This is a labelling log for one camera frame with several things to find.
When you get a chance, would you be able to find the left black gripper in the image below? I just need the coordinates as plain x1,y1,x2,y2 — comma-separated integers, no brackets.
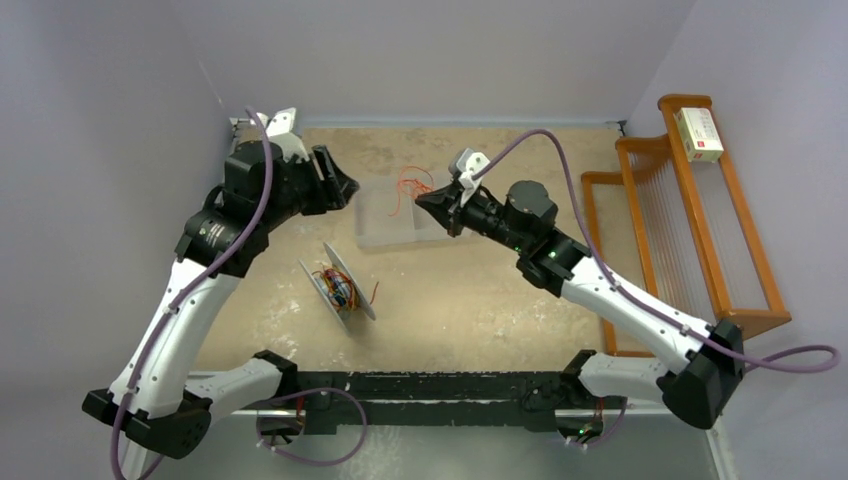
260,144,357,231

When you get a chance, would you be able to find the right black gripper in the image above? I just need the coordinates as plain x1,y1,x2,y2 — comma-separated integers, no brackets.
417,181,530,254

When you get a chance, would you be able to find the orange wire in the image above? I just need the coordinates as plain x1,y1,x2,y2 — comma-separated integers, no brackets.
387,166,436,218

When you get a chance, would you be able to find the grey plastic cable spool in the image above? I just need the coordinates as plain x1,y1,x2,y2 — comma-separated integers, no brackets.
298,242,380,333

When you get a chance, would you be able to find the red wire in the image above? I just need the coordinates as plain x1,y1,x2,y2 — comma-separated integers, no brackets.
312,264,380,313

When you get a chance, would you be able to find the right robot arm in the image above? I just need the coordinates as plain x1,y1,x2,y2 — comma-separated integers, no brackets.
414,180,745,430

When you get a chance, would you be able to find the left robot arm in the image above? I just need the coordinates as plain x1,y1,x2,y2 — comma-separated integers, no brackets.
82,141,359,459

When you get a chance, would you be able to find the translucent plastic divided tray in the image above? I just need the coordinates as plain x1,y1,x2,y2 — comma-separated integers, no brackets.
353,176,474,249

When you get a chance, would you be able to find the orange wooden rack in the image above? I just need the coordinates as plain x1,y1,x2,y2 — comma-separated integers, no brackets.
581,94,792,339

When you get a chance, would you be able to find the white box red label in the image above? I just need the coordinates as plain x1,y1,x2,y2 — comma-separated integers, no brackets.
673,107,724,163

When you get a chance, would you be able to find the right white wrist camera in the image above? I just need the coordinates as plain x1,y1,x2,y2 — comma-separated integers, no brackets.
448,148,490,207

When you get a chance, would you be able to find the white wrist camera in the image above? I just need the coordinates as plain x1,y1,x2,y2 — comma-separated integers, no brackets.
448,148,490,207
258,107,307,161

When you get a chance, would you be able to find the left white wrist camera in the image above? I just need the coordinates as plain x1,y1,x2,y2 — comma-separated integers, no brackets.
258,107,307,161

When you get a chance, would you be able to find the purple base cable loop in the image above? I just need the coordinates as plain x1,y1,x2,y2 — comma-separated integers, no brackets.
256,387,368,468

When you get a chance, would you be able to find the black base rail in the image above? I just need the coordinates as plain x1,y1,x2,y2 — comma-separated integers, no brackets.
258,369,627,439

